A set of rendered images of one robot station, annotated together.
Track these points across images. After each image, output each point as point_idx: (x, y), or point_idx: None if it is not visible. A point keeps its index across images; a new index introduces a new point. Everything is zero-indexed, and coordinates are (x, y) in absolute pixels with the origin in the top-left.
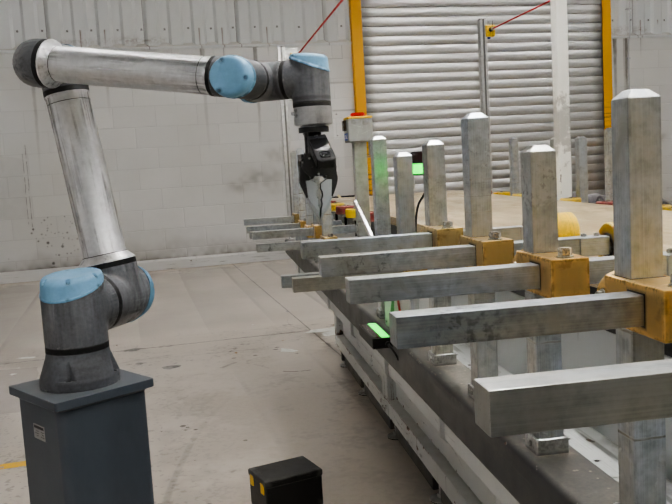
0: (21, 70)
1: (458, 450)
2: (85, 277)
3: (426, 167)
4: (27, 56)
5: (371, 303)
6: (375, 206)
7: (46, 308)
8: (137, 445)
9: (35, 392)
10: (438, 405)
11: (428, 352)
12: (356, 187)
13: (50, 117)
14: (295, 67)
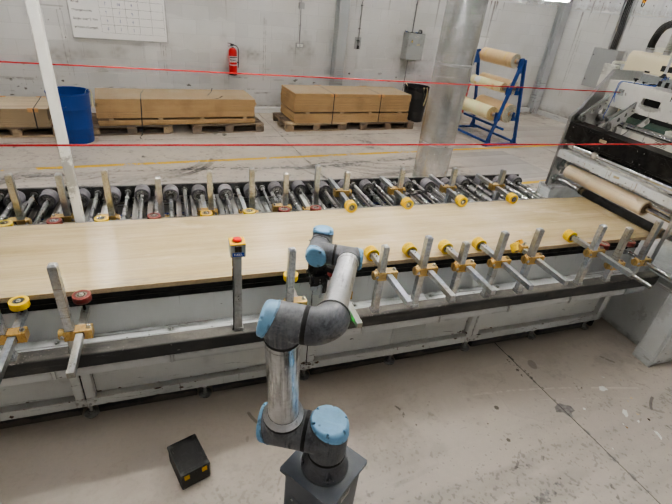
0: (343, 333)
1: (378, 329)
2: (340, 409)
3: (387, 254)
4: (349, 320)
5: (248, 327)
6: (293, 279)
7: (346, 441)
8: None
9: (345, 482)
10: (391, 319)
11: (373, 310)
12: (241, 277)
13: (293, 358)
14: (331, 237)
